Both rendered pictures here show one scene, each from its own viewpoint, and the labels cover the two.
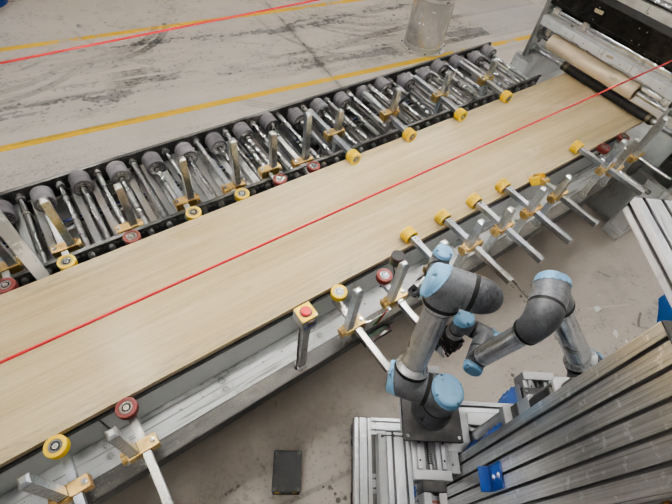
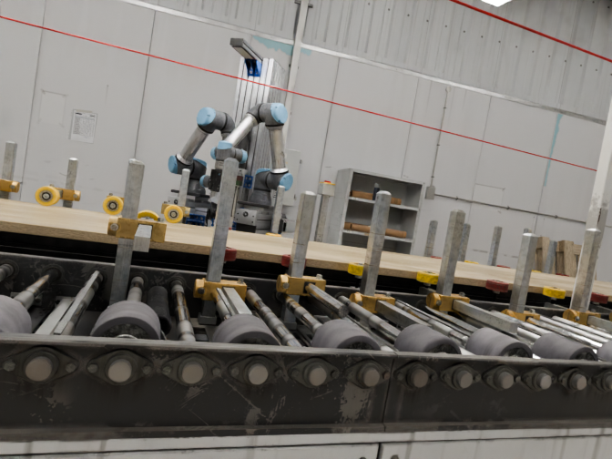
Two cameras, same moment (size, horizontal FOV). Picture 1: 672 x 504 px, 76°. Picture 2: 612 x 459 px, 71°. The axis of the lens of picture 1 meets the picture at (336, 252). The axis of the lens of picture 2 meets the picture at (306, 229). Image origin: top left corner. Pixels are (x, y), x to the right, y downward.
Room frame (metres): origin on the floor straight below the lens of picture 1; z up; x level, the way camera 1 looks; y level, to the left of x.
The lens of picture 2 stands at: (3.05, 0.95, 1.07)
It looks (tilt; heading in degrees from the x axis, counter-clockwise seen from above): 3 degrees down; 203
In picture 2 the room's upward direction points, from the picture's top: 9 degrees clockwise
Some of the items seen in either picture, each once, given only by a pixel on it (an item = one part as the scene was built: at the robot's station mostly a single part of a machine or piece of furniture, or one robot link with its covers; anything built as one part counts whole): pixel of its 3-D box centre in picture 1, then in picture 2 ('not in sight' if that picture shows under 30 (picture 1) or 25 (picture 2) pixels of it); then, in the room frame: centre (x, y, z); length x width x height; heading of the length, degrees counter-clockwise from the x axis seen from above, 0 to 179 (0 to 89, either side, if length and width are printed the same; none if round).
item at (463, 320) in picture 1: (462, 323); not in sight; (0.91, -0.56, 1.13); 0.09 x 0.08 x 0.11; 69
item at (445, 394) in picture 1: (442, 394); (264, 178); (0.57, -0.45, 1.21); 0.13 x 0.12 x 0.14; 79
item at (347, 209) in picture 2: not in sight; (369, 243); (-1.78, -0.29, 0.78); 0.90 x 0.45 x 1.55; 127
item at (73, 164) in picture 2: (493, 237); (66, 209); (1.64, -0.85, 0.88); 0.03 x 0.03 x 0.48; 43
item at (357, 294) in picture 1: (350, 317); (274, 229); (0.96, -0.12, 0.92); 0.03 x 0.03 x 0.48; 43
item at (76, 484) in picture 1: (71, 491); not in sight; (0.13, 0.78, 0.82); 0.13 x 0.06 x 0.05; 133
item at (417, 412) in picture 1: (434, 405); (260, 196); (0.56, -0.46, 1.09); 0.15 x 0.15 x 0.10
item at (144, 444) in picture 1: (140, 449); not in sight; (0.30, 0.60, 0.84); 0.13 x 0.06 x 0.05; 133
